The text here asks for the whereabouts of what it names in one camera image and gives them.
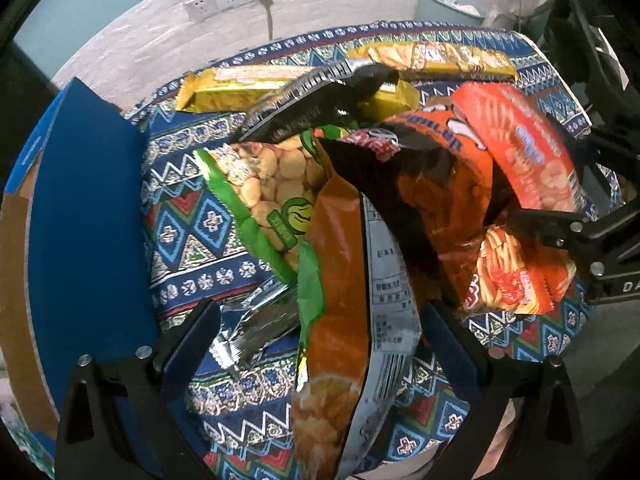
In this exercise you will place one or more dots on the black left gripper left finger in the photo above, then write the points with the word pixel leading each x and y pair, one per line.
pixel 116 422

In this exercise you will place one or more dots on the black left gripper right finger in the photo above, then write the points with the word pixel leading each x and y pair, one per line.
pixel 546 442

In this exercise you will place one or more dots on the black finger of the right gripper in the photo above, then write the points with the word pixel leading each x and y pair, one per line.
pixel 558 229

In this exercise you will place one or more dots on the red biscuit snack bag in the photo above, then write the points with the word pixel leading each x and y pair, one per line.
pixel 523 143

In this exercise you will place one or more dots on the orange chips bag with label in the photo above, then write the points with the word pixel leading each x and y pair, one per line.
pixel 359 328

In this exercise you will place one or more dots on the yellow cracker snack pack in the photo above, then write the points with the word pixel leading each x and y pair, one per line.
pixel 438 60

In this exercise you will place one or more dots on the long gold snack pack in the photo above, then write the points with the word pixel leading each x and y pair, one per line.
pixel 236 89

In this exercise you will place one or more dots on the red fries snack bag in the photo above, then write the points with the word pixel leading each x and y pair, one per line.
pixel 522 278

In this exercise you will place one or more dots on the orange black chips bag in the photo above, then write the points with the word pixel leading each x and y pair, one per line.
pixel 430 177

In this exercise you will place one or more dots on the blue cardboard box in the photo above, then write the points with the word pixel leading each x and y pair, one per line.
pixel 74 280

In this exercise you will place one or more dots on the silver foil snack pack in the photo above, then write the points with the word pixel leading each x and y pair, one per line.
pixel 267 314

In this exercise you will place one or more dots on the black snack bag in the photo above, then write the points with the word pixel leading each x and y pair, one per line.
pixel 323 96

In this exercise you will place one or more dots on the pale blue waste bin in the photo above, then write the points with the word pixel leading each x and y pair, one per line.
pixel 464 12

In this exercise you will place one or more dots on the green pea snack bag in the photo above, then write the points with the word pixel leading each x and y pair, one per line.
pixel 269 191

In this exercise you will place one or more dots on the grey plug with cable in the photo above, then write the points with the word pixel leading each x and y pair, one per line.
pixel 267 4

